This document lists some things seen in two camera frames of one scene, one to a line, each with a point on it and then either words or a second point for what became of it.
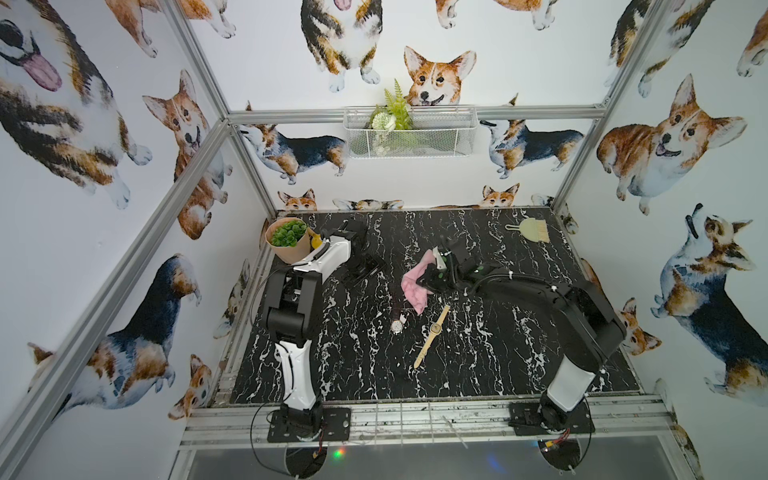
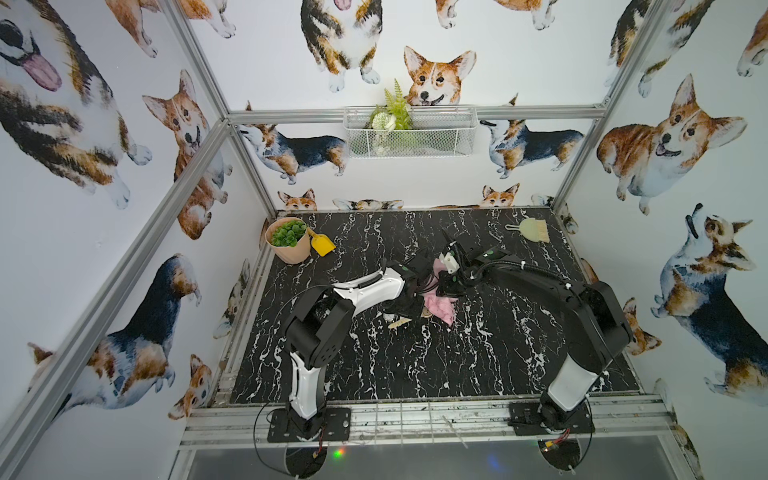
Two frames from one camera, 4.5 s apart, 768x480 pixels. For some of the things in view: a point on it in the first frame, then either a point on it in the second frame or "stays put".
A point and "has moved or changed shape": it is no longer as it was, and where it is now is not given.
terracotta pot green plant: [289, 238] stays put
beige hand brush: [532, 229] stays put
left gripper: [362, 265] → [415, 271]
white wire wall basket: [438, 132] stays put
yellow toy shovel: [316, 241] stays put
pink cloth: [415, 291] has moved or changed shape
